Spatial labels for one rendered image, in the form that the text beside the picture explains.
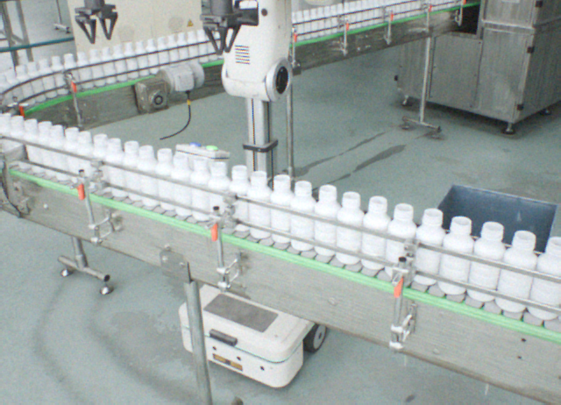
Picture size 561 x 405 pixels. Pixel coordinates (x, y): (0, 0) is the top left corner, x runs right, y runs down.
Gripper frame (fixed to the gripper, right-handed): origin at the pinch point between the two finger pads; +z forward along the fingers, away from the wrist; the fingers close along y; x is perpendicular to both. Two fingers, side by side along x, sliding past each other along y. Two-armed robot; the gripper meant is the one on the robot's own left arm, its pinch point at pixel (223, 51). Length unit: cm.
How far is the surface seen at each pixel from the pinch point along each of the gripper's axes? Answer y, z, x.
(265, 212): -14.3, 33.9, -20.5
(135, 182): -14.2, 35.7, 21.6
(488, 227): -11, 26, -71
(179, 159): -14.5, 25.4, 4.9
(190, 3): 324, 38, 270
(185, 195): -14.7, 35.2, 3.6
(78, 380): -7, 142, 77
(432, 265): -14, 36, -61
